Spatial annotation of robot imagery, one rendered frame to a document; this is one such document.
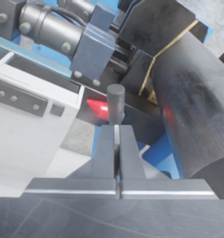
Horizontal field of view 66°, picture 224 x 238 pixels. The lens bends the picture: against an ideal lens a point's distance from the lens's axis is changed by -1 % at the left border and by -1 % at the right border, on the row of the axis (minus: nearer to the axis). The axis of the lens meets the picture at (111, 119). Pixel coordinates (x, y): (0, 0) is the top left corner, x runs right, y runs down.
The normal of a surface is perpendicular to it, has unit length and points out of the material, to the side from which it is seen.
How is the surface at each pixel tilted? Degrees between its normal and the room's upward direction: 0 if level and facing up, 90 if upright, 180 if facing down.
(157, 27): 0
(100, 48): 0
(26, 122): 0
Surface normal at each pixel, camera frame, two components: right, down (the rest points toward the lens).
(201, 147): -0.83, -0.42
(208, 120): -0.66, -0.56
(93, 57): -0.01, 0.67
